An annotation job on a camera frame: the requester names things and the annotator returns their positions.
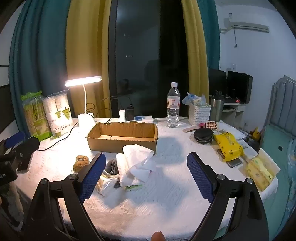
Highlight cardboard box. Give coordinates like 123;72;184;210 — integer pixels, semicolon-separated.
86;122;159;155

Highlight white tablecloth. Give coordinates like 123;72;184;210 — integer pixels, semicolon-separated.
16;117;279;241

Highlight steel mug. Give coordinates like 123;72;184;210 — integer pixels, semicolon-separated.
209;94;225;122

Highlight yellow bag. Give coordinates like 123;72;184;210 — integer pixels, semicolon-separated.
246;127;260;142

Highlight grey padded headboard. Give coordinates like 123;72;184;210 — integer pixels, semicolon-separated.
269;75;296;130

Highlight black charger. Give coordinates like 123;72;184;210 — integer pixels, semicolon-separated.
126;105;135;121

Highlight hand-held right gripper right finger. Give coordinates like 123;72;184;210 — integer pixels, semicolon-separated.
187;152;271;241

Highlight white air conditioner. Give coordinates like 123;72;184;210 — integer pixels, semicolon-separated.
220;19;270;33

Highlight brown plush toy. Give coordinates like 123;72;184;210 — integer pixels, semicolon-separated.
73;155;90;173

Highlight black round case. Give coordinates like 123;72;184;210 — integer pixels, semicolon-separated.
194;128;213;143

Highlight person's right hand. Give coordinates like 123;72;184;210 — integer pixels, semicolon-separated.
151;231;166;241

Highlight yellow tissue packet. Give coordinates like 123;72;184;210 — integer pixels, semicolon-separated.
213;131;244;162

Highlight patterned card box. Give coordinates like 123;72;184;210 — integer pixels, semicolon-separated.
205;120;219;132

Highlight clear water bottle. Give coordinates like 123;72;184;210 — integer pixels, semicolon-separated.
167;82;181;128

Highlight dark glass window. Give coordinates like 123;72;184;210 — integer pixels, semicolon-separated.
109;0;192;121

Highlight black monitor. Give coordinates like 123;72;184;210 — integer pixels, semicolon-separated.
209;68;227;95
227;71;253;104

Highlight white power strip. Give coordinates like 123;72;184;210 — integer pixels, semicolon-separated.
119;115;154;124

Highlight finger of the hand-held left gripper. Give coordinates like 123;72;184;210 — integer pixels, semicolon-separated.
13;137;40;173
3;131;26;149

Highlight long black cable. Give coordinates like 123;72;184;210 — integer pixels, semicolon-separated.
37;103;95;151

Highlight white paper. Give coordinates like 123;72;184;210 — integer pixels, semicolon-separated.
236;131;259;159

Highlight white towel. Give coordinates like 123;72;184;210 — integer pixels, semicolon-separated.
116;144;156;186

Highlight white desk lamp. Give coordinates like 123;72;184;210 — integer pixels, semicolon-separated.
65;76;102;127

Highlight white computer desk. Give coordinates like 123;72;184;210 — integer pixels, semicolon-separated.
222;102;246;121

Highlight white paper cup package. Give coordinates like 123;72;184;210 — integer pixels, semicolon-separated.
43;93;73;138

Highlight white plastic basket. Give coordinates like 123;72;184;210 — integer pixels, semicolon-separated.
188;103;212;127

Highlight green paper cup package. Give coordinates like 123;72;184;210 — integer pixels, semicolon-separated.
21;91;52;142

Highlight grey phone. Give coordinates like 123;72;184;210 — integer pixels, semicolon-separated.
217;148;242;168

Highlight blue plastic bag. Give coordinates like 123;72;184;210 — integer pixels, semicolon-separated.
182;91;206;107

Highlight yellow curtain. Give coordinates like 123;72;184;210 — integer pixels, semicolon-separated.
180;0;210;116
66;0;111;118

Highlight black charger cable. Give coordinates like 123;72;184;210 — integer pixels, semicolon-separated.
101;96;133;110

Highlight teal bedding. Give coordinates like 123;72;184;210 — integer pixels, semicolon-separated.
261;125;296;232

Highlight yellow tissue multipack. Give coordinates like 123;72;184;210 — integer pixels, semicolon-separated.
245;148;281;192

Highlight grey dotted glove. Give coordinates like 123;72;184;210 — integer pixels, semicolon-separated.
105;159;121;177

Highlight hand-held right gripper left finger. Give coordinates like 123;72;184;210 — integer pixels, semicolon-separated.
23;152;107;241

